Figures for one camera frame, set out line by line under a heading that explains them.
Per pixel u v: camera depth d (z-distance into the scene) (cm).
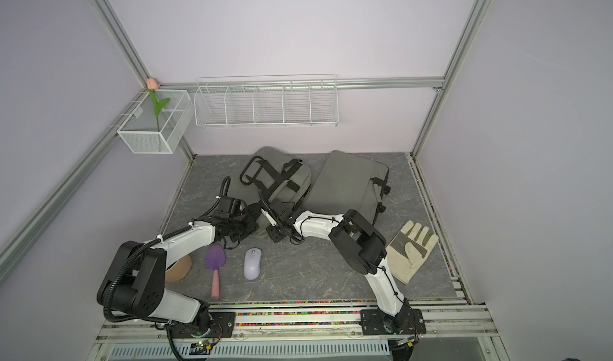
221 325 74
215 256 88
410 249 89
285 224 71
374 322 74
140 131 78
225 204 74
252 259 85
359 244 52
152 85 89
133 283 44
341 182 105
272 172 105
